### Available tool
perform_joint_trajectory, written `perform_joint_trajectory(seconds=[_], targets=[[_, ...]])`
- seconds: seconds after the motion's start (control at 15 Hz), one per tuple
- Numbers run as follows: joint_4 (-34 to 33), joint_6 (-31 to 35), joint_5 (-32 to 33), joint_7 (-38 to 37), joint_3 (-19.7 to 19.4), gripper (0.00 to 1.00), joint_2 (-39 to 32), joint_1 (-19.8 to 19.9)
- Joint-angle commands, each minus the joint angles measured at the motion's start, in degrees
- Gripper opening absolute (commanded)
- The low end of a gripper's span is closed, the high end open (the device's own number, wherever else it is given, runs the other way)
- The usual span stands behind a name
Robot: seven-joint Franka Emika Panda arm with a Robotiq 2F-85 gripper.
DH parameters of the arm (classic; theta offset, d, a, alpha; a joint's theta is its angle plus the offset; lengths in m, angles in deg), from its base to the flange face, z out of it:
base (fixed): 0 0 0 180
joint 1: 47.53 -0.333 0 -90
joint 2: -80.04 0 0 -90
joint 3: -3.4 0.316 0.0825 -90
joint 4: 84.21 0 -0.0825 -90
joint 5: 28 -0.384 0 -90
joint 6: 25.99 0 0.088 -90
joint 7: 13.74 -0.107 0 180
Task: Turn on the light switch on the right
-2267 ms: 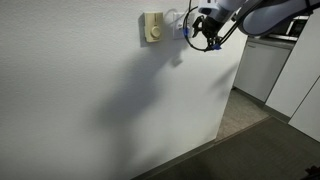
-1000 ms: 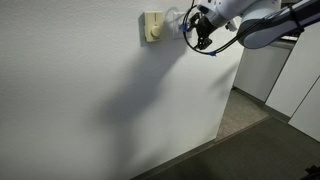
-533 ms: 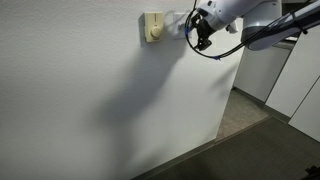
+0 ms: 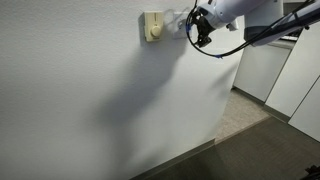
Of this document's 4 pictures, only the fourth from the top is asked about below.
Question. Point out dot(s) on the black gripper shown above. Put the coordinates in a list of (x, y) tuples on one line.
[(203, 25)]

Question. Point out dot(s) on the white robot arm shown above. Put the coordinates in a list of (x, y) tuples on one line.
[(233, 8)]

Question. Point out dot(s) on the white cabinet edge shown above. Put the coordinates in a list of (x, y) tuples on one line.
[(260, 70)]

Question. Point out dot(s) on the white tall cabinet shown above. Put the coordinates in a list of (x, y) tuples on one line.
[(293, 76)]

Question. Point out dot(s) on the white cabinet door panel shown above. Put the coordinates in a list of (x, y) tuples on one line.
[(308, 110)]

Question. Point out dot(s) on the black equipment piece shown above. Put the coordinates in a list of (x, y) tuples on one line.
[(313, 172)]

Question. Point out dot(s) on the white light switch plate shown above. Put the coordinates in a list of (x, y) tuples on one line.
[(179, 25)]

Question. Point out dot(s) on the beige dial wall control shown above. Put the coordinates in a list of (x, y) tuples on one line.
[(153, 26)]

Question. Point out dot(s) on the grey wall baseboard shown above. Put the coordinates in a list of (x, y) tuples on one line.
[(173, 160)]

